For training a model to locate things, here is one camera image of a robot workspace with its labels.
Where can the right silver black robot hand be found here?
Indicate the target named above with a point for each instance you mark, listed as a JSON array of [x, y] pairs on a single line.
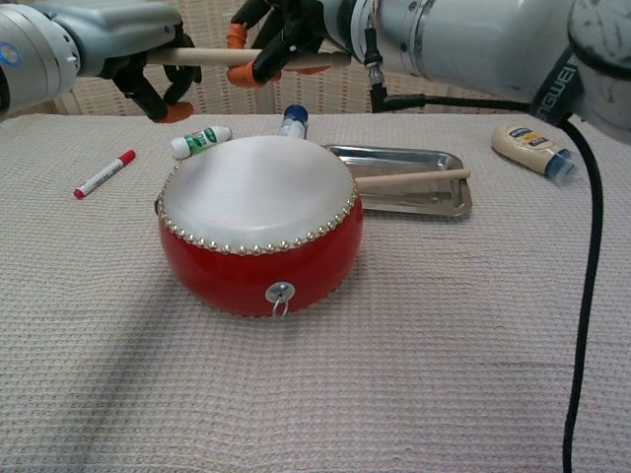
[[296, 24]]

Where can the white green glue bottle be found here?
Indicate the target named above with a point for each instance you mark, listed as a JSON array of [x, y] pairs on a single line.
[[197, 140]]

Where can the red whiteboard marker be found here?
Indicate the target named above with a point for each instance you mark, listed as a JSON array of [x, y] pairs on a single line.
[[106, 173]]

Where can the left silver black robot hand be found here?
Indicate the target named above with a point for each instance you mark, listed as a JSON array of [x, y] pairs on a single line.
[[123, 34]]

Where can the wooden drumstick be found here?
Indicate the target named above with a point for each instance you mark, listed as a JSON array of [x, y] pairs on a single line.
[[414, 178], [212, 55]]

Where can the cream mayonnaise squeeze bottle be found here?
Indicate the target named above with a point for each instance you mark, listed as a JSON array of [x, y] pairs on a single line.
[[522, 143]]

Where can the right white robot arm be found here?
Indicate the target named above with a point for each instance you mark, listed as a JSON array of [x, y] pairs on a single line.
[[468, 39]]

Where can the white bottle with blue cap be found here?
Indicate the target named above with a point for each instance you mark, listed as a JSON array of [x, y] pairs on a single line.
[[293, 120]]

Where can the beige waffle tablecloth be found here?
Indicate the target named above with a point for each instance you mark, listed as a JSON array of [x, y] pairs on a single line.
[[345, 384]]

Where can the rectangular stainless steel tray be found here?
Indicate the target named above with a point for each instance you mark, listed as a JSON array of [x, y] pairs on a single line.
[[409, 202]]

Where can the red and white drum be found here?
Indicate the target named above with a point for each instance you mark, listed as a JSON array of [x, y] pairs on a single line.
[[256, 187]]

